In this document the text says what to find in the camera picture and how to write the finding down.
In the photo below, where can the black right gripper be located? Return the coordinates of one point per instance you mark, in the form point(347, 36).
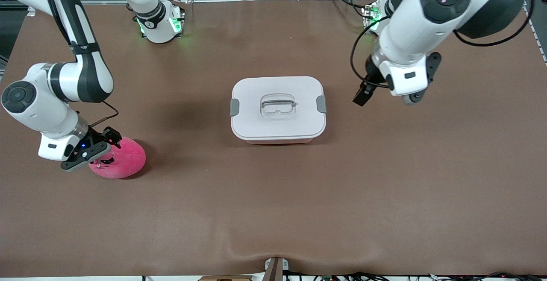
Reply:
point(98, 137)

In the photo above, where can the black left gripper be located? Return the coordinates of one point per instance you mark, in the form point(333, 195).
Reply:
point(370, 77)

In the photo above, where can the pink plush toy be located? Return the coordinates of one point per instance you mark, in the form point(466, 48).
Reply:
point(128, 161)

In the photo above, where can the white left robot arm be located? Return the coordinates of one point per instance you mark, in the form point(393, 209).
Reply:
point(406, 37)

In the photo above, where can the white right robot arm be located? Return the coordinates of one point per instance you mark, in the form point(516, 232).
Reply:
point(38, 106)

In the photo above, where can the brown cardboard box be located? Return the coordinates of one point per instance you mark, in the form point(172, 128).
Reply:
point(226, 278)

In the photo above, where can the grey lid latch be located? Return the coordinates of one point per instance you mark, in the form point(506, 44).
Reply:
point(322, 104)
point(234, 107)

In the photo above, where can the brown table mat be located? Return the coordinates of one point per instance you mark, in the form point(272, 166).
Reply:
point(273, 208)

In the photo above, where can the aluminium table rail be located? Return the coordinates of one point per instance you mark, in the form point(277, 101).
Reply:
point(277, 0)

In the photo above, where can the aluminium frame structure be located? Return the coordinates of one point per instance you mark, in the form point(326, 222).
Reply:
point(30, 11)

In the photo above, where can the table edge clamp bracket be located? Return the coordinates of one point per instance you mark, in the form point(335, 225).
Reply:
point(275, 270)

